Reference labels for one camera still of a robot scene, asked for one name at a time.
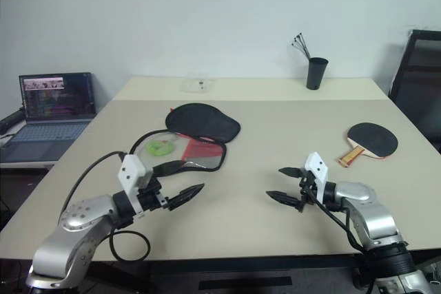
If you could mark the clear plastic container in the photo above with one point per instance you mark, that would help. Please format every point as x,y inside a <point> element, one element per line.
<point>198,84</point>

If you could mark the black plastic cup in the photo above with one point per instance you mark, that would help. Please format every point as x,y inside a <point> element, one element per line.
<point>316,73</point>

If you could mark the open grey laptop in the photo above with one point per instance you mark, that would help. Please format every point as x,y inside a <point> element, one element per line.
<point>51,115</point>

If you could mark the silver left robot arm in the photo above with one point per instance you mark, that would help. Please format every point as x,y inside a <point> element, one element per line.
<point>76,218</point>

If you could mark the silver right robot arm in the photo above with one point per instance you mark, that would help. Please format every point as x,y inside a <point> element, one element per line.
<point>375,218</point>

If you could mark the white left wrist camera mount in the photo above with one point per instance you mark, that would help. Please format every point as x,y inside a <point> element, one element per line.
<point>130,170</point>

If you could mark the black and red paddle case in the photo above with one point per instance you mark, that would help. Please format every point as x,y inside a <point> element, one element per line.
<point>200,122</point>

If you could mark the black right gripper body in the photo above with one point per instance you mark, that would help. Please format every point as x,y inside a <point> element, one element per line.
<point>306,190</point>

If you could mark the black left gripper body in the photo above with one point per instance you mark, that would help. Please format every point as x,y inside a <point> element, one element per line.
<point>151,197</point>

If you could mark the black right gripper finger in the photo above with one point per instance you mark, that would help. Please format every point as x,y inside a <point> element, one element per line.
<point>282,198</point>
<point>291,172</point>

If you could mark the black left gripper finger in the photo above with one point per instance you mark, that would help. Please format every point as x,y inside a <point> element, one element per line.
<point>167,168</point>
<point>186,195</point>

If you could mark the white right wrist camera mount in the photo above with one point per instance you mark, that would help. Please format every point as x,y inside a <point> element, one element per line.
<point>316,170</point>

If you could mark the black mesh office chair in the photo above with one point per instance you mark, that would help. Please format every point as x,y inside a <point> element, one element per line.
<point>422,77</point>

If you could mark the black table tennis paddle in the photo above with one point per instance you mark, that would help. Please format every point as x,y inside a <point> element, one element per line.
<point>373,139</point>

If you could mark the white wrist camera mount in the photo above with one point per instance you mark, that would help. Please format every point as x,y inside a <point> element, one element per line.
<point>130,170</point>
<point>316,170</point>

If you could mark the green round tag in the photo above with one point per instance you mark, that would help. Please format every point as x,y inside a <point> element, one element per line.
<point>160,147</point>

